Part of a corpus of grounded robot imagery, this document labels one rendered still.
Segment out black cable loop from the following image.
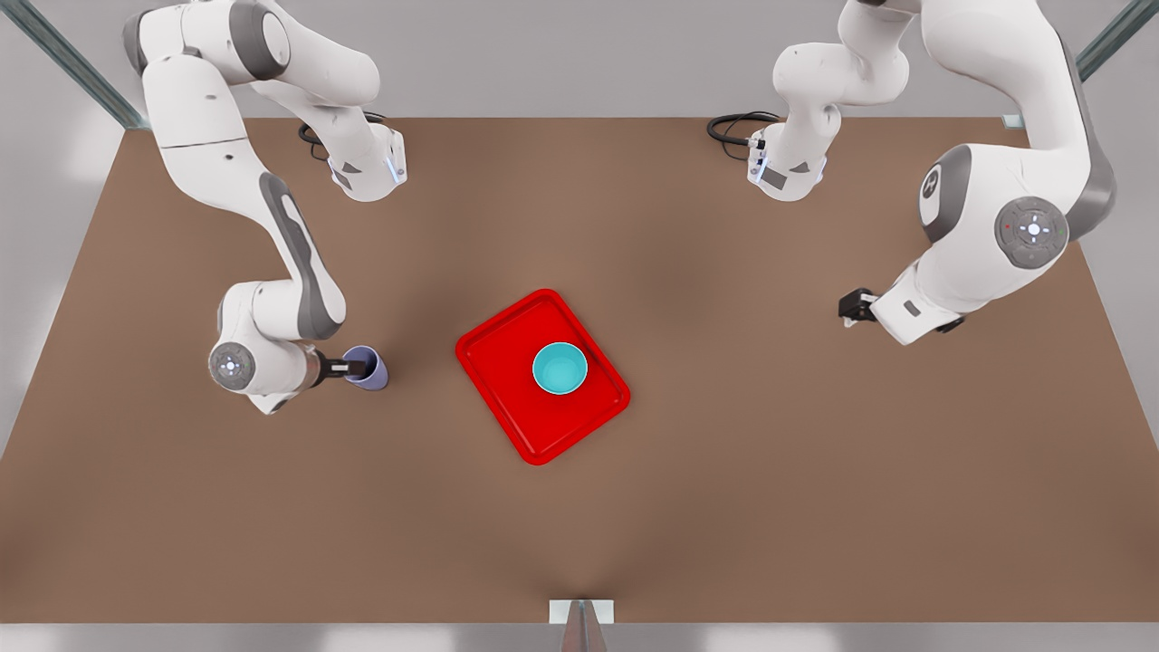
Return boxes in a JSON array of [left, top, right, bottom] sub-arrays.
[[706, 111, 783, 164], [298, 111, 388, 164]]

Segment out teal bowl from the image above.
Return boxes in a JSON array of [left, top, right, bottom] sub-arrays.
[[532, 341, 589, 397]]

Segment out lavender cup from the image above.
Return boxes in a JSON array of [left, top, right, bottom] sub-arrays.
[[343, 346, 389, 391]]

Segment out silver frame post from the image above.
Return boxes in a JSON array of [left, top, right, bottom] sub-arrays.
[[0, 0, 150, 130], [1001, 0, 1159, 129], [549, 599, 615, 652]]

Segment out red tray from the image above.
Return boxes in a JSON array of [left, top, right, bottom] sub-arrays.
[[455, 289, 631, 466]]

